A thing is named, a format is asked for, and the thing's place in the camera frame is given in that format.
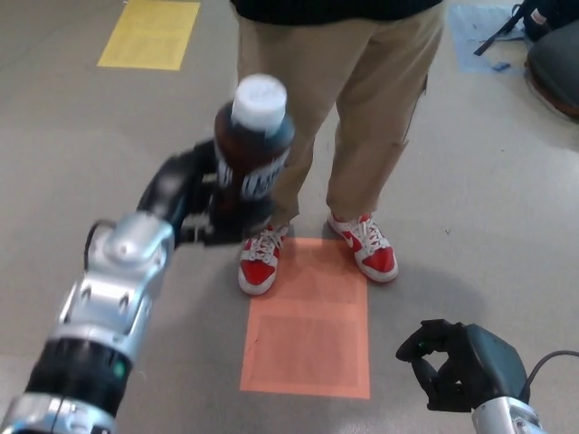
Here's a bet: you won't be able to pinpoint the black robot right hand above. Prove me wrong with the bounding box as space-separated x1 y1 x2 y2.
394 317 530 414

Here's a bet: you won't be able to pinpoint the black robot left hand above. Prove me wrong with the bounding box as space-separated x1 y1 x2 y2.
135 137 275 248

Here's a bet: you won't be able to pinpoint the brown protein shake bottle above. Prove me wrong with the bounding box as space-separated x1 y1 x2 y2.
213 73 297 214

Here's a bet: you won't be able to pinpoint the red white sneaker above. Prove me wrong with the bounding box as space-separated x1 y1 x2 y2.
237 223 291 297
327 212 400 284

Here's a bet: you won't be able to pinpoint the yellow floor sheet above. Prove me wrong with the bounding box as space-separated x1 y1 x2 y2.
96 0 202 71

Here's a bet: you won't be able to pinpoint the orange floor sheet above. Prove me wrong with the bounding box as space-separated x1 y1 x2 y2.
238 236 372 401

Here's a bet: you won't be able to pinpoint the khaki trousers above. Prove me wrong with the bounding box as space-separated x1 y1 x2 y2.
235 5 446 225

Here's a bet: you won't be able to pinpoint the black shirt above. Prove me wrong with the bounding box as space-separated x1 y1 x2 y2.
230 0 442 24

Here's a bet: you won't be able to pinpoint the grey round chair seat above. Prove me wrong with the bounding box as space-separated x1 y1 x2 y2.
524 25 579 120

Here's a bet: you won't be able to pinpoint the blue floor sheet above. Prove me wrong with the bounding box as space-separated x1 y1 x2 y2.
447 4 533 76

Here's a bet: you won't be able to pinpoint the black backpack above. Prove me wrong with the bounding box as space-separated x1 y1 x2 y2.
472 0 579 57

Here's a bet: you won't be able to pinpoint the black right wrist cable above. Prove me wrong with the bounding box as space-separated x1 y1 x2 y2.
521 350 579 404

